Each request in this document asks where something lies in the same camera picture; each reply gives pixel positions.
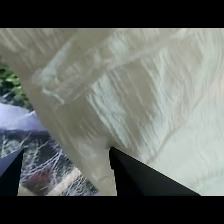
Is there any white garment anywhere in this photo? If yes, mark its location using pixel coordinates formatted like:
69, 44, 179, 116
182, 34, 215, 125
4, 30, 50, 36
0, 27, 224, 197

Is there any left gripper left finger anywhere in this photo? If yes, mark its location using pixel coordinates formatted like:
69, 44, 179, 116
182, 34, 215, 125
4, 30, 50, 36
0, 148, 26, 197

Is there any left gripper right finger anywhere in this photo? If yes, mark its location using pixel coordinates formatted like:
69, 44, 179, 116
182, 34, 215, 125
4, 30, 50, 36
108, 146, 202, 197

